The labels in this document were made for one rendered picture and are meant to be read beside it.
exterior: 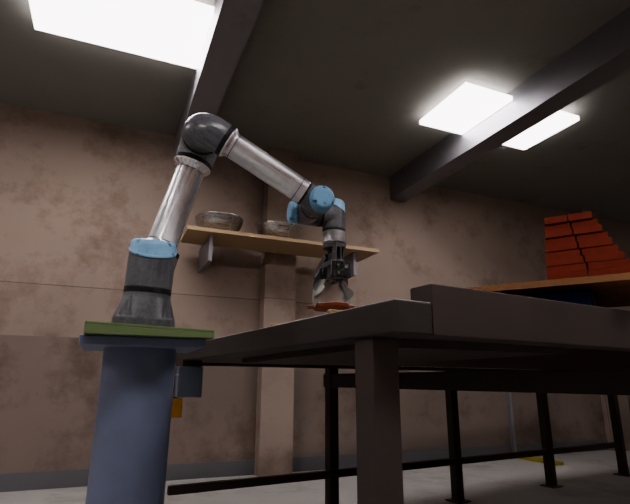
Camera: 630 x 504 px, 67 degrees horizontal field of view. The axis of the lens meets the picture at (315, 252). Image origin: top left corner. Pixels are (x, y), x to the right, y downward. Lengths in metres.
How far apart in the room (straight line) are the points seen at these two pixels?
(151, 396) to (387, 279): 4.17
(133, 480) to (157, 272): 0.47
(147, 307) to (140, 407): 0.23
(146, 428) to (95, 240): 3.36
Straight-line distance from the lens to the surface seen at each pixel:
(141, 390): 1.21
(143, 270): 1.25
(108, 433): 1.23
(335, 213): 1.55
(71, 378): 4.31
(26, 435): 4.35
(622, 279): 1.41
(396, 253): 5.31
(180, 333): 1.13
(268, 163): 1.40
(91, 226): 4.50
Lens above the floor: 0.78
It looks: 15 degrees up
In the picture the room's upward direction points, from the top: straight up
